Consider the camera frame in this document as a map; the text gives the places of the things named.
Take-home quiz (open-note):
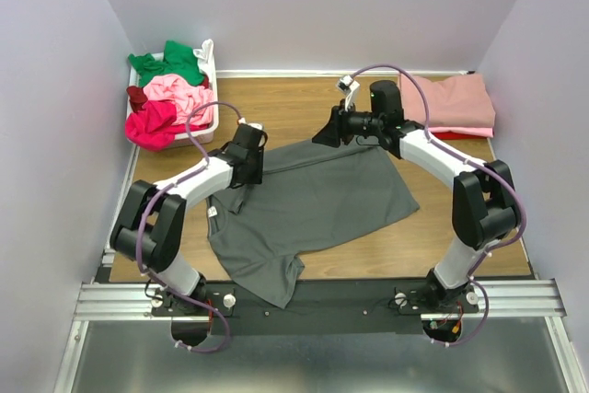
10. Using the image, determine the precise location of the dark grey t shirt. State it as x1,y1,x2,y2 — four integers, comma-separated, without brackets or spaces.
207,140,420,308

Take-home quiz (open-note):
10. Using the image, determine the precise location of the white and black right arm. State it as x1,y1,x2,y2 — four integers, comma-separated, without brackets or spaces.
312,75,526,309

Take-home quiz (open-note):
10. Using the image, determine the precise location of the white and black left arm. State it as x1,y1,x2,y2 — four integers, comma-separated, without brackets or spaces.
110,121,268,307

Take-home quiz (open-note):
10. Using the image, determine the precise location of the white laundry basket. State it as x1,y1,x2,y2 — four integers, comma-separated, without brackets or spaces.
125,51,219,149

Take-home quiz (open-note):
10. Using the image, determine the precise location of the red folded shirt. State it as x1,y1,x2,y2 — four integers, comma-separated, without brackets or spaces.
433,132,468,140

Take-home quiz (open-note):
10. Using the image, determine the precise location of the pink crumpled shirt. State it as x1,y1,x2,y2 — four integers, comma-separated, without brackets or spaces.
143,74,214,125

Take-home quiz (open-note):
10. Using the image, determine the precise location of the magenta crumpled shirt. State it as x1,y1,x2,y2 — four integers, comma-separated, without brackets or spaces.
124,100,177,151

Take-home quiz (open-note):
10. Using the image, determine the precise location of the dusty pink folded shirt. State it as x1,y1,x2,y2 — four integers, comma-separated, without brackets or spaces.
413,74,495,131

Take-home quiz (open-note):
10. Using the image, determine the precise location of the white crumpled cloth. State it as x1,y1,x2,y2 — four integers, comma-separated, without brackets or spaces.
192,39,216,78

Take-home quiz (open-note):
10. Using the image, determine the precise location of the green crumpled shirt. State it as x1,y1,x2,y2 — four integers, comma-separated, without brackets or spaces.
128,40,204,87

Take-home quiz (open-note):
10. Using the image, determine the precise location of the dark red crumpled shirt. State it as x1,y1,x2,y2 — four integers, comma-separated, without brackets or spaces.
126,86,148,113

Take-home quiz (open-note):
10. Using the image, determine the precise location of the light pink folded shirt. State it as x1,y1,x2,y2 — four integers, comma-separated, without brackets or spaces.
429,127,494,138

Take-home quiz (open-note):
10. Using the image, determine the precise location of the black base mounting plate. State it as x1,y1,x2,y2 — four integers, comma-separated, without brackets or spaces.
144,278,479,337

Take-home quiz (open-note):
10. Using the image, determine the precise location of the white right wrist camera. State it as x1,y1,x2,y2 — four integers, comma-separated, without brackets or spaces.
336,75,360,111

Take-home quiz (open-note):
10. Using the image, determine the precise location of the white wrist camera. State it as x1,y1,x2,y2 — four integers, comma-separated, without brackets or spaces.
237,119,264,131
336,75,360,111

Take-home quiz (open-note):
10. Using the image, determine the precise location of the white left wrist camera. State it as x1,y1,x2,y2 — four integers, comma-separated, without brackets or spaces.
237,119,264,131

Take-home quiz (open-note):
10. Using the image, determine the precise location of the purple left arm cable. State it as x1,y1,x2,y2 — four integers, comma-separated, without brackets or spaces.
135,100,245,283

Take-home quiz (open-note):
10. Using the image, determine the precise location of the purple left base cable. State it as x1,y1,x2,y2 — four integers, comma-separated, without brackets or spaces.
170,291,232,354

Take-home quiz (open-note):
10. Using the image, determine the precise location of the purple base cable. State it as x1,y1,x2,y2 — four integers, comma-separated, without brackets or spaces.
170,291,232,354
430,278,490,348

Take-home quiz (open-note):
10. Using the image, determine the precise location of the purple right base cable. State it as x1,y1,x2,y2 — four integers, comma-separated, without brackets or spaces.
430,278,490,348

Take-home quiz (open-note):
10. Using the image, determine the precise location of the aluminium frame rail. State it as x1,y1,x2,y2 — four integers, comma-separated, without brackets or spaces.
74,283,153,321

